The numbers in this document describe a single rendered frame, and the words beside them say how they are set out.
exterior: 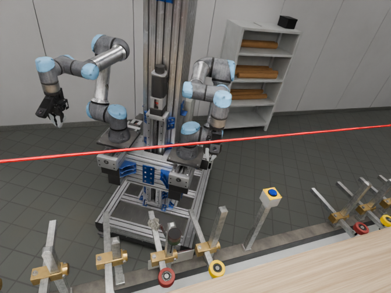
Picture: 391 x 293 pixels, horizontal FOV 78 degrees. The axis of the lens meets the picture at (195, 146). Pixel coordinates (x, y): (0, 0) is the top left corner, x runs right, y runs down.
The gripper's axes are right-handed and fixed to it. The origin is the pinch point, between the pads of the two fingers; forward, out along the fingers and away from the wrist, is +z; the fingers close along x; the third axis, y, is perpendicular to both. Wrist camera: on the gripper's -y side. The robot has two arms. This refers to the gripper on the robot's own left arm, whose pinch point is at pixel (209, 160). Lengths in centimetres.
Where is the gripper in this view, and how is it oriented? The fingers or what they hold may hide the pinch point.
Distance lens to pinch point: 120.9
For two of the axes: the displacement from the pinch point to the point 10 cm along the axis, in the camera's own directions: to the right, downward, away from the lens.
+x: -9.8, -1.7, 0.2
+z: -1.3, 7.9, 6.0
